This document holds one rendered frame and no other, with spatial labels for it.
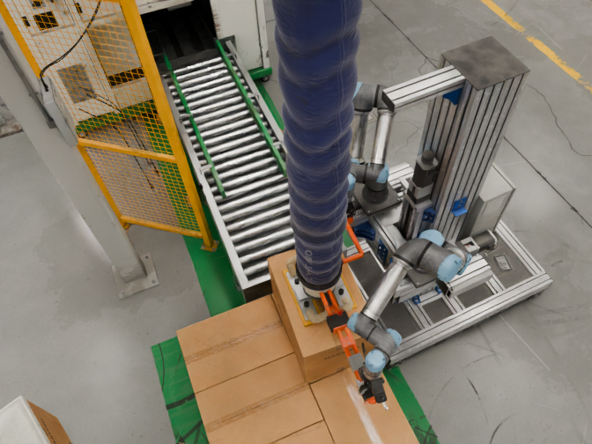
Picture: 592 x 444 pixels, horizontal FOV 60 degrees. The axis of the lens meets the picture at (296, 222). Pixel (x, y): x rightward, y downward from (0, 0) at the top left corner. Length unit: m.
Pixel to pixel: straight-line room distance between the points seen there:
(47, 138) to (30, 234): 1.85
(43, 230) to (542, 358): 3.82
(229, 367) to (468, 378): 1.57
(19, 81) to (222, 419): 1.93
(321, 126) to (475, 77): 0.80
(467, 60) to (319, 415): 1.88
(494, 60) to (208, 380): 2.14
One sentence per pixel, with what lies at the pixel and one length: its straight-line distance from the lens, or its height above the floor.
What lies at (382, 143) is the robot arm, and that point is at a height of 1.49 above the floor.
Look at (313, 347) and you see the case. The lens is 2.60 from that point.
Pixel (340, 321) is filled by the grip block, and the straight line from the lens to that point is 2.50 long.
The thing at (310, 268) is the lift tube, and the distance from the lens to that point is 2.32.
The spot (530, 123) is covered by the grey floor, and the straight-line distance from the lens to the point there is 5.12.
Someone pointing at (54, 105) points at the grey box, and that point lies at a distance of 2.71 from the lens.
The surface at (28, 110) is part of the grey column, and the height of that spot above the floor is 1.72.
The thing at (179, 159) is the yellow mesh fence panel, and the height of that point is 1.03.
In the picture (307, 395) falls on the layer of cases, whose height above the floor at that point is 0.54.
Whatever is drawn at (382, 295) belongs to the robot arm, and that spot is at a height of 1.47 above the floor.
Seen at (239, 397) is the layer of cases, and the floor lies 0.54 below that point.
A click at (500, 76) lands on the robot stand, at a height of 2.03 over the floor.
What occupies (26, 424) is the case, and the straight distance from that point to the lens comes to 2.75.
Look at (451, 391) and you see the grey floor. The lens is 3.62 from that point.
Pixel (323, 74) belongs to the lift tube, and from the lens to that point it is 1.44.
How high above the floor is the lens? 3.38
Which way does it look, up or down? 56 degrees down
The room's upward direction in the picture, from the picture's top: 4 degrees counter-clockwise
